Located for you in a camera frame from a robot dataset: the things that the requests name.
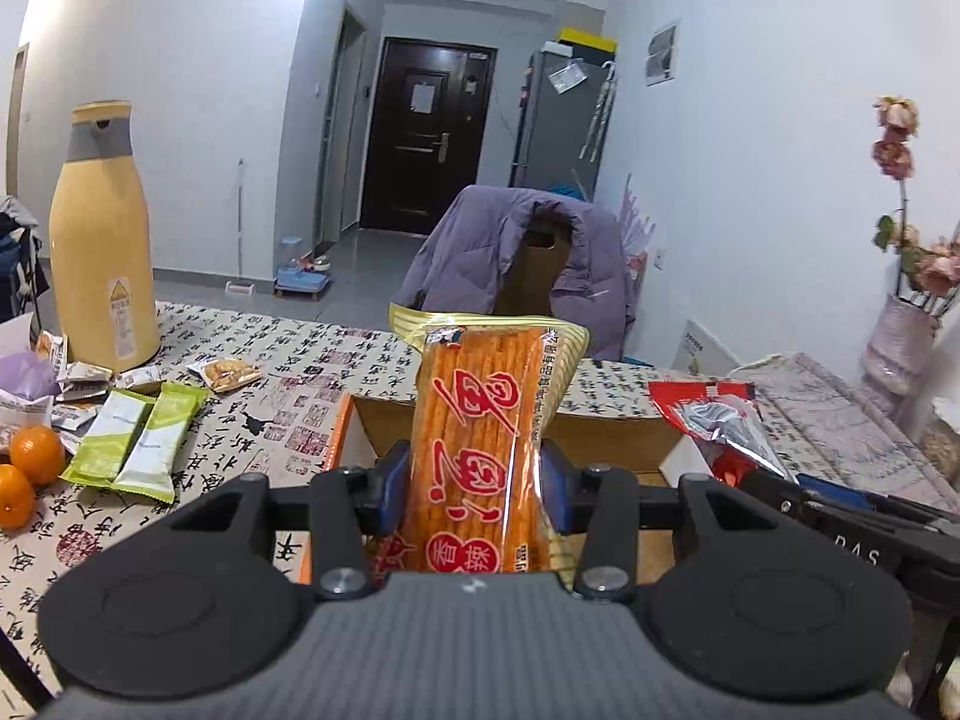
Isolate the folded pink quilt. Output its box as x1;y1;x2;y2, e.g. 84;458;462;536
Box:
726;353;958;514

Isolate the yellow thermos bottle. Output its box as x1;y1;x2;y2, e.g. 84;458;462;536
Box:
49;99;160;372

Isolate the orange spicy strips snack bag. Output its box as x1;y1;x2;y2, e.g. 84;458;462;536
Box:
374;305;589;578

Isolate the wooden chair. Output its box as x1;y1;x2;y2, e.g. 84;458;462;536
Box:
493;216;571;317

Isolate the grey refrigerator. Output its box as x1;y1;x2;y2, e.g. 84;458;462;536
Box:
509;41;617;202

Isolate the orange mandarin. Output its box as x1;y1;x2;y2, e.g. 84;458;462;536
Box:
8;424;67;486
0;463;36;530

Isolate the purple tissue paper bag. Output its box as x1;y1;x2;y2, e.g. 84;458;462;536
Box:
2;312;67;433

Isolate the dark entrance door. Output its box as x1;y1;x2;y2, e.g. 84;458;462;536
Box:
359;37;496;236

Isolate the red silver snack bag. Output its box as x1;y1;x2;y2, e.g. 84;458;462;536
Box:
649;380;796;488

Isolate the wall electrical panel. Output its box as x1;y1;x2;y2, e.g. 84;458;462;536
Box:
644;21;679;86

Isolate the yellow box on refrigerator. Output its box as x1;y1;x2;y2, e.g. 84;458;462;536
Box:
556;26;617;54

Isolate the pink textured vase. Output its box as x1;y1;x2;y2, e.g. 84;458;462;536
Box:
862;296;939;398

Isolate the dried pink roses bouquet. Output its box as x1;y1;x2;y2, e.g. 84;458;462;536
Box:
869;92;960;317

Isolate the orange cardboard pumpkin box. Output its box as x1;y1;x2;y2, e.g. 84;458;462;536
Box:
301;394;704;600

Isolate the purple down jacket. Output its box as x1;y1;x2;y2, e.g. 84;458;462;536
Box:
392;185;636;361

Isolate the oat crisps packet on table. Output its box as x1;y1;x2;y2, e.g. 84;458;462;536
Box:
187;358;263;395

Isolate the small green snack bar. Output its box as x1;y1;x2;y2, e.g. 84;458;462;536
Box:
60;390;155;488
110;382;206;504

